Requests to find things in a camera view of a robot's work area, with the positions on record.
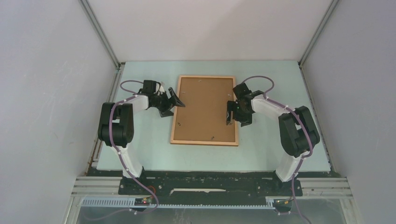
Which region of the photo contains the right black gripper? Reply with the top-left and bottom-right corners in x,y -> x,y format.
226,101 -> 253,127

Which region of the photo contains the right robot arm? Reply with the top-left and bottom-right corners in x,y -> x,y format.
226,83 -> 320,195

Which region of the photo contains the brown backing board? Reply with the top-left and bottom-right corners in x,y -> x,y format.
174,77 -> 236,143

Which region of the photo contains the left aluminium corner post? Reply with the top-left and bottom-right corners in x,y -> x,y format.
79,0 -> 121,69

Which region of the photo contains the right aluminium corner post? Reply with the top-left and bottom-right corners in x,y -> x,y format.
298,0 -> 340,68

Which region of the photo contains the wooden picture frame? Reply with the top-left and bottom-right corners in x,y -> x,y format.
170,75 -> 240,147

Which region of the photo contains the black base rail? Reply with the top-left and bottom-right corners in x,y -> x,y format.
118,171 -> 303,205

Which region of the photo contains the grey slotted cable duct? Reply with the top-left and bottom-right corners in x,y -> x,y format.
80,197 -> 275,210

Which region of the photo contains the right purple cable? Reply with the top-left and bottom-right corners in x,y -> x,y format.
240,76 -> 314,223

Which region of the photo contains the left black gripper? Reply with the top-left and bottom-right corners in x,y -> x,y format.
152,88 -> 184,118

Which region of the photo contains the aluminium corner post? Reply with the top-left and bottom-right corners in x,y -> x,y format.
79,0 -> 121,69
298,0 -> 340,68

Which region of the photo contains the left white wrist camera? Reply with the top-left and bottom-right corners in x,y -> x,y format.
156,82 -> 166,94

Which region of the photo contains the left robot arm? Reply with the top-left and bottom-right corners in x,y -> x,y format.
98,80 -> 185,194

